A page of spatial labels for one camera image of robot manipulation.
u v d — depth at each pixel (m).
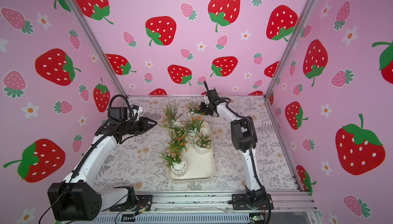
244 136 0.61
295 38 0.86
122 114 0.63
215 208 0.73
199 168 0.86
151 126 0.76
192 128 0.93
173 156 0.74
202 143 0.80
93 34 0.86
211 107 0.89
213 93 0.85
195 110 0.94
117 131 0.56
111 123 0.59
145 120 0.72
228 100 0.80
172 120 1.00
